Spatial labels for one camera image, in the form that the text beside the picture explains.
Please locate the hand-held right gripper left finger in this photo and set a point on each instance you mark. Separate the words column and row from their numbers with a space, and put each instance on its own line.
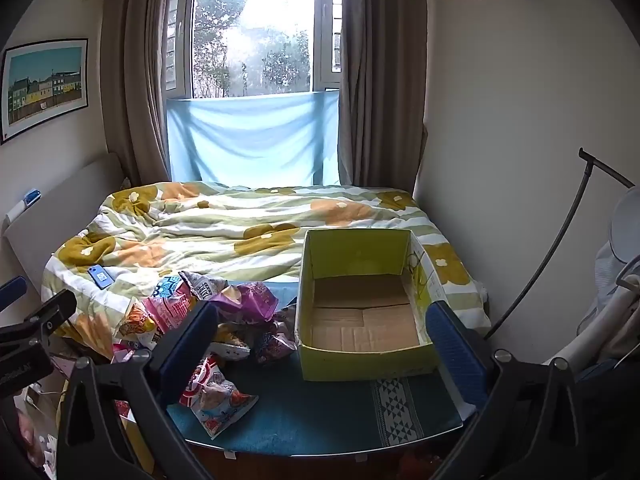
column 192, row 345

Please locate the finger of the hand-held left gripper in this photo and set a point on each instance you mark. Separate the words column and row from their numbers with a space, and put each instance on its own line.
column 12, row 292
column 52, row 312

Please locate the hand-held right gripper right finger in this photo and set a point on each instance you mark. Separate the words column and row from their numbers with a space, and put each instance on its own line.
column 455, row 355

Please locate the pink striped snack packet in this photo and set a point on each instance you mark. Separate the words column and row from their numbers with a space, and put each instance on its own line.
column 170, row 310

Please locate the grey speckled chips packet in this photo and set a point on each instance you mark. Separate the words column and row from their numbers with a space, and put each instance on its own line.
column 200, row 285

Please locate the purple snack packet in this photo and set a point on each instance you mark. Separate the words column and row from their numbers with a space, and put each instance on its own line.
column 245, row 302

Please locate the yellow green cardboard box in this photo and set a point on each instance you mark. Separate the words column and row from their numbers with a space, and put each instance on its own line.
column 365, row 320

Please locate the white translucent snack packet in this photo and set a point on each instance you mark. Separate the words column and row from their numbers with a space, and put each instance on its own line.
column 230, row 352

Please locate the red white snack packet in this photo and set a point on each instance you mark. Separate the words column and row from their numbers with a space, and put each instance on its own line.
column 220, row 395

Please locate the orange snack packet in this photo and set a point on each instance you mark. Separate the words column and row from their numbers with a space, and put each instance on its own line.
column 135, row 325

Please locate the small blue phone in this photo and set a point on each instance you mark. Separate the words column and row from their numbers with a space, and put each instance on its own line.
column 102, row 276

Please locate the blue white snack packet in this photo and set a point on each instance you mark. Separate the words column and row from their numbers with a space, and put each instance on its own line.
column 167, row 287

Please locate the dark cartoon snack packet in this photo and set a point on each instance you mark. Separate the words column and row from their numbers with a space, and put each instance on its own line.
column 275, row 342

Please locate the blue white plastic tool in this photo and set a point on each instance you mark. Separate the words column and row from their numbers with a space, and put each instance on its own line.
column 27, row 201

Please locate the yellow carton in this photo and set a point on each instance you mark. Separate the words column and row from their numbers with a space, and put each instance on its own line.
column 135, row 435

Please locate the white bed headboard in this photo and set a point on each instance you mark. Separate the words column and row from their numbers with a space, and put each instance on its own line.
column 65, row 195

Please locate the floral striped blanket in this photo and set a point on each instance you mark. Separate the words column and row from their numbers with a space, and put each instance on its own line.
column 210, row 225

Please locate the teal patterned table mat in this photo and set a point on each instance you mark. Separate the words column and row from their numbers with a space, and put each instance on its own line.
column 325, row 410

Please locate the black curved floor stand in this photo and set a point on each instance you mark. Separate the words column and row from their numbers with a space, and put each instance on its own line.
column 555, row 250

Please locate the white grey chair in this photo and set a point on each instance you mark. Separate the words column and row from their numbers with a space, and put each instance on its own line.
column 615, row 270

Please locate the light blue hanging cloth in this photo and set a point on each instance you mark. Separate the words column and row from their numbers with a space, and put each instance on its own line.
column 250, row 135

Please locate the brown left curtain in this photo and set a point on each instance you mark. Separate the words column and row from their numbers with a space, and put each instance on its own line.
column 135, row 75

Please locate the brown curtain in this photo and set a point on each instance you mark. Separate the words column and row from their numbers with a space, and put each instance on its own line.
column 135, row 75
column 380, row 85

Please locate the brown right curtain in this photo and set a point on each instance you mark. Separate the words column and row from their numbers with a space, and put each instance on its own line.
column 380, row 85

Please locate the window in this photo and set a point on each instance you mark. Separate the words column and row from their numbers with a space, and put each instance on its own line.
column 250, row 30

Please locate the framed houses wall picture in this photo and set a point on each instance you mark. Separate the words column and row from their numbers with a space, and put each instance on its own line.
column 45, row 85

